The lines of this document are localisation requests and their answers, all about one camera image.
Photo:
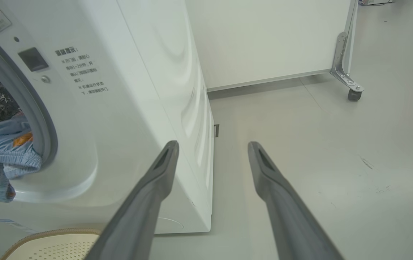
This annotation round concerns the blue energy label sticker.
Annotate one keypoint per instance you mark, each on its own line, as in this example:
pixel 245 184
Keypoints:
pixel 14 225

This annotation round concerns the white front-load washing machine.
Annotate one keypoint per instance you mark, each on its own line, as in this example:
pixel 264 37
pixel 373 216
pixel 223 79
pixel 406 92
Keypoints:
pixel 137 90

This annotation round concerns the white partition panel with caster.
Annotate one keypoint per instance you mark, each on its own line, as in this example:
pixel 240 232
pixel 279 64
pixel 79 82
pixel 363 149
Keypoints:
pixel 264 39

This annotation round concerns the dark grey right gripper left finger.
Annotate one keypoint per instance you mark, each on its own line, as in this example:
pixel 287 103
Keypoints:
pixel 137 216

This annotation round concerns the cream perforated laundry basket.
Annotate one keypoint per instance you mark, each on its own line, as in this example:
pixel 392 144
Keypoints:
pixel 58 247

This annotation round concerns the blue printed pajama pants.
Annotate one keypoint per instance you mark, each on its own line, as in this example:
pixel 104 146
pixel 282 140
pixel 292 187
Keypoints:
pixel 7 159

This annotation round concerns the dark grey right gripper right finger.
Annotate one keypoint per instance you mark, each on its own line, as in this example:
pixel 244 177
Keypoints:
pixel 289 224

